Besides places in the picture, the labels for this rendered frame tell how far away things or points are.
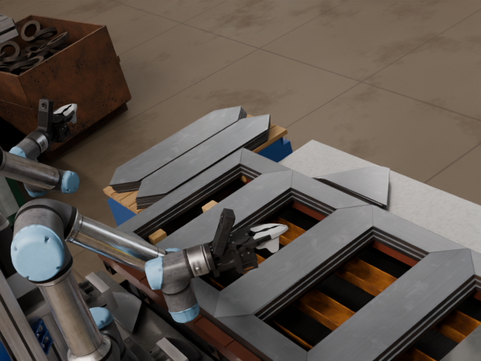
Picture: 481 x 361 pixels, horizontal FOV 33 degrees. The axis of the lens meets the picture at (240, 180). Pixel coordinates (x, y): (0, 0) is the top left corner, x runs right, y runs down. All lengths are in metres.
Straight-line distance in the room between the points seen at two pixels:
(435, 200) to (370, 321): 0.79
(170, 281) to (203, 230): 1.14
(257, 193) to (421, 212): 0.65
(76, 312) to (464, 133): 3.38
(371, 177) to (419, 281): 0.76
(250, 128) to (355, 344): 1.51
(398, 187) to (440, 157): 1.52
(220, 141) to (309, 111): 1.91
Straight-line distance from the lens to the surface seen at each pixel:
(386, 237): 2.88
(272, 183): 3.25
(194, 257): 1.97
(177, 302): 2.03
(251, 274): 2.83
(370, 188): 3.23
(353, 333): 2.52
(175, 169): 3.58
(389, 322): 2.54
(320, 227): 2.95
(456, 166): 4.70
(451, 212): 3.11
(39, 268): 1.90
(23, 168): 2.59
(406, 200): 3.20
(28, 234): 1.88
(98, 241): 2.06
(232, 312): 2.70
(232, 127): 3.76
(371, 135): 5.11
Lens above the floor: 2.63
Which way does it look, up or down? 32 degrees down
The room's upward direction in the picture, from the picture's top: 16 degrees counter-clockwise
